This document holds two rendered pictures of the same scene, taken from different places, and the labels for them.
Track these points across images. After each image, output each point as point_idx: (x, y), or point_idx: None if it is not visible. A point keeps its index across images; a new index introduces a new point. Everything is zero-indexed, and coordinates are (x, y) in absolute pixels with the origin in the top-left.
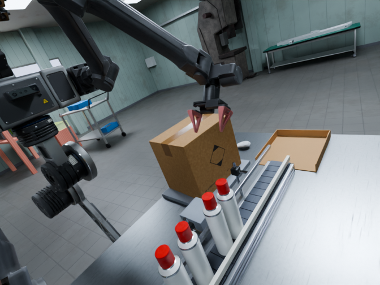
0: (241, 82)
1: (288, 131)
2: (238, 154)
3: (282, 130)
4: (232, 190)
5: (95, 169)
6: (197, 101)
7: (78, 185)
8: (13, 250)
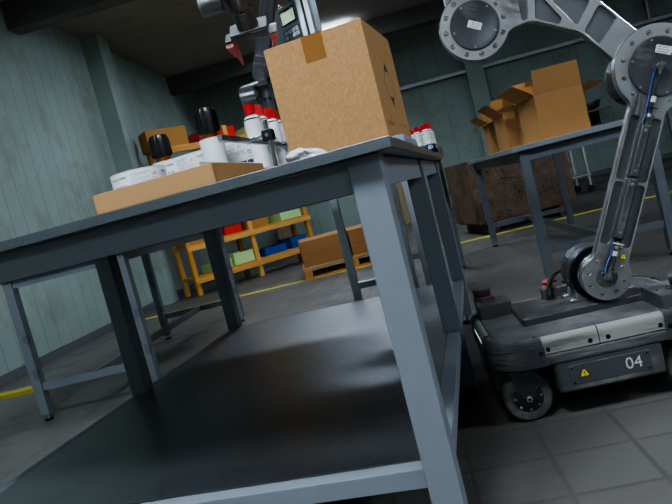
0: (202, 16)
1: (184, 176)
2: (287, 142)
3: (197, 168)
4: (245, 118)
5: (446, 48)
6: (258, 17)
7: (613, 69)
8: (255, 57)
